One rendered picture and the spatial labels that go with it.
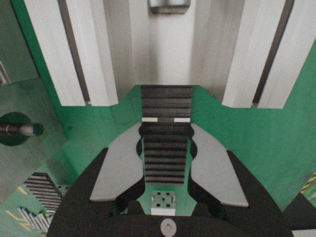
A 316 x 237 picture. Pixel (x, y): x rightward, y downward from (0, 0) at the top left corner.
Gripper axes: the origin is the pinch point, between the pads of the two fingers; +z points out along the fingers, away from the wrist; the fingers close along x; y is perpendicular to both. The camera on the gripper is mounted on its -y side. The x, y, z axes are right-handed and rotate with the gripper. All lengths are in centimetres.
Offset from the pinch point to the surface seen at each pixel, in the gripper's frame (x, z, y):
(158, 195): -0.9, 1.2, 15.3
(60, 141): -14.1, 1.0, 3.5
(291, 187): 22.9, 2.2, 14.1
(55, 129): -14.1, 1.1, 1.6
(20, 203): -35.3, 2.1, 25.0
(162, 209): -0.2, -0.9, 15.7
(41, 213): -30.2, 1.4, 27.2
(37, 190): -20.1, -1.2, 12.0
